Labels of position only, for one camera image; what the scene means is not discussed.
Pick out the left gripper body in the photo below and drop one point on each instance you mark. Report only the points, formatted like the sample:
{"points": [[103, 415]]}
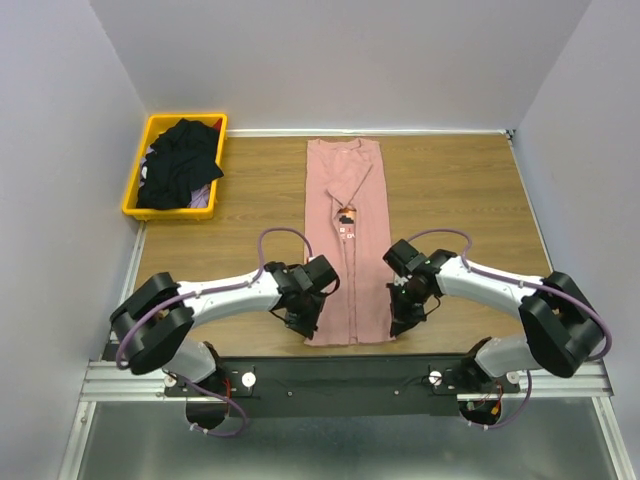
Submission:
{"points": [[305, 317]]}

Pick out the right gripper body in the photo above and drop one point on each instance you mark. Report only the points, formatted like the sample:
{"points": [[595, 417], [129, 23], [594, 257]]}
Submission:
{"points": [[406, 303]]}

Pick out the pink t shirt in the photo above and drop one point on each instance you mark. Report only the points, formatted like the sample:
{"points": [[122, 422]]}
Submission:
{"points": [[346, 219]]}

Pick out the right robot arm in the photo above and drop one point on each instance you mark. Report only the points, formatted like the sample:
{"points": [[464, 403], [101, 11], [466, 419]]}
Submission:
{"points": [[561, 330]]}

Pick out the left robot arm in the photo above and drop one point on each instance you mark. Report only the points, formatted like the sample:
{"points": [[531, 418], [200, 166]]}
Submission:
{"points": [[153, 324]]}

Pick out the lavender t shirt in bin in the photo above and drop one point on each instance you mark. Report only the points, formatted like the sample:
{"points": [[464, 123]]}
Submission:
{"points": [[201, 197]]}

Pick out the black t shirt in bin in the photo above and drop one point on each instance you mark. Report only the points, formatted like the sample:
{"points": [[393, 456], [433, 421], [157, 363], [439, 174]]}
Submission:
{"points": [[180, 160]]}

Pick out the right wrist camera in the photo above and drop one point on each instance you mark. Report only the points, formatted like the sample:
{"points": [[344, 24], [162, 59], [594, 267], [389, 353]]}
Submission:
{"points": [[405, 260]]}

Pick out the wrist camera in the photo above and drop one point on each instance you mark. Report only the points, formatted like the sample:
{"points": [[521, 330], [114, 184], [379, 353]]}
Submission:
{"points": [[317, 277], [405, 260]]}

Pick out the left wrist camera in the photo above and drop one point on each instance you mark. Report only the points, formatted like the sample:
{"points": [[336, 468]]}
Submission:
{"points": [[317, 277]]}

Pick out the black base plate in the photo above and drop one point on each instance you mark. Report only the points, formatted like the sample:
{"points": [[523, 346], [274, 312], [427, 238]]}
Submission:
{"points": [[353, 385]]}

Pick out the aluminium frame rail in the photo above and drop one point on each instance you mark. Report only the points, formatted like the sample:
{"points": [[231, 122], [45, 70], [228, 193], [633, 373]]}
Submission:
{"points": [[126, 272]]}

